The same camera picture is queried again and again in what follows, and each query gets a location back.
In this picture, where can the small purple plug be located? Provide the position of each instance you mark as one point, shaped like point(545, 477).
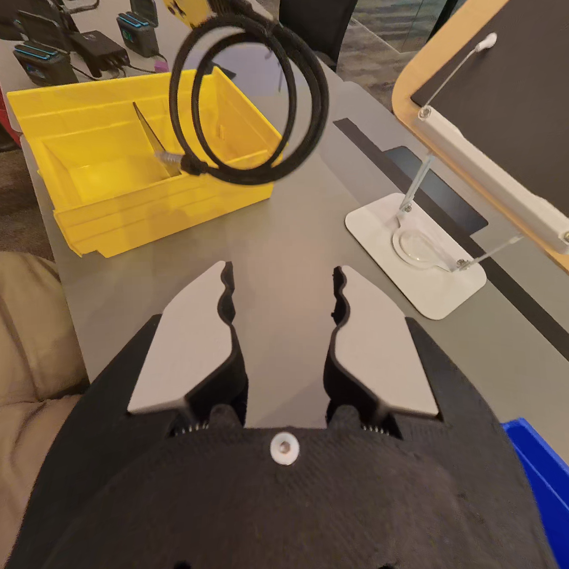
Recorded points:
point(161, 66)

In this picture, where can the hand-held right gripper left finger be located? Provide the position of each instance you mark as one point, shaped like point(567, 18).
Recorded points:
point(186, 351)

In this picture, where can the black office chair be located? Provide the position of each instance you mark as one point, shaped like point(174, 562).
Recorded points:
point(315, 26)

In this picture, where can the black multiport charger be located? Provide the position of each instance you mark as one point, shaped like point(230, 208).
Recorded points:
point(100, 51)

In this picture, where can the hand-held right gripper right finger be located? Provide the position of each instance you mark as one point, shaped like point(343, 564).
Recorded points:
point(382, 355)

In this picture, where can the blue plastic bin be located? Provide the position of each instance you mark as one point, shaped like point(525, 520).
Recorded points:
point(546, 480)

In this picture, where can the black battery pack blue stripe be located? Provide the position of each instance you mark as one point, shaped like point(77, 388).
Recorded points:
point(44, 66)
point(144, 11)
point(138, 38)

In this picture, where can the wooden book stand white base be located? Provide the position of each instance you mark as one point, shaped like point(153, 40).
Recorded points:
point(511, 111)

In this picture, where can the dark table hatch cover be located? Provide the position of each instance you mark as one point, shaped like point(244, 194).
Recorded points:
point(444, 200)

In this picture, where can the person's khaki trouser leg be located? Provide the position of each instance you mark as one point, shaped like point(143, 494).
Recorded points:
point(31, 338)

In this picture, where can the dark desktop equipment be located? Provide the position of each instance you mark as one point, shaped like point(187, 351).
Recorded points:
point(40, 26)

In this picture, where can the yellow plastic bin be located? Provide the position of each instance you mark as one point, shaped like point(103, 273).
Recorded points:
point(111, 213)

